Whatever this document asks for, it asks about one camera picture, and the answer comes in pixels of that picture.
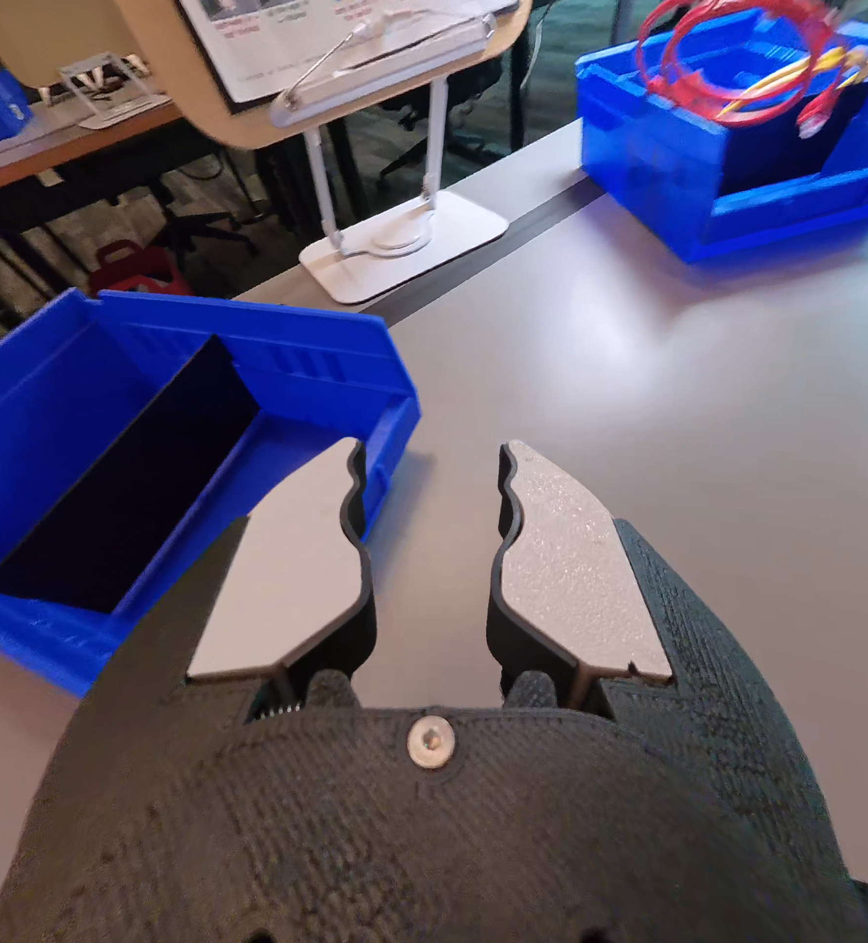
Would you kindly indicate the white board stand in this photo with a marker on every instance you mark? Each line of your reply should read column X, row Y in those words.
column 375, row 276

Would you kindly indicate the wooden desk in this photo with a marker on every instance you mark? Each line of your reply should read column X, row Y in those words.
column 36, row 158

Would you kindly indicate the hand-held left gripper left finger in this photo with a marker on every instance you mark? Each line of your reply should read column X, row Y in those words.
column 287, row 574

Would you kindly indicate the white laptop stand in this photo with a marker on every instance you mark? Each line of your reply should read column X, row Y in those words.
column 121, row 110

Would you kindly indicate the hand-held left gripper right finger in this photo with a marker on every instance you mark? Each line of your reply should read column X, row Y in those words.
column 574, row 574

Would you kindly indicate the black office chair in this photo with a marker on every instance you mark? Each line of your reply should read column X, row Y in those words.
column 471, row 81

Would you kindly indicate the red felt bag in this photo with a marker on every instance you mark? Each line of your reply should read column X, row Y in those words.
column 139, row 272

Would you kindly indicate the poster board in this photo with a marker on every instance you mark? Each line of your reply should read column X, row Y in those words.
column 257, row 74

